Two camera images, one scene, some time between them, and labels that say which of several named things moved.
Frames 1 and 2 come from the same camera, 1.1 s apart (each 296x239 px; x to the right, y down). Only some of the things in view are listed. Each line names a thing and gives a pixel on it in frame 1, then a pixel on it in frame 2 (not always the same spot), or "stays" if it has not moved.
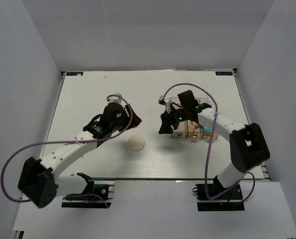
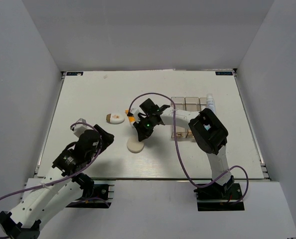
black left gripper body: [124, 120] -> [105, 140]
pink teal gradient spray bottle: [207, 129] stays
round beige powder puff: [136, 142] stays
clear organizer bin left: [182, 131] stays
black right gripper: [165, 128] -> [143, 134]
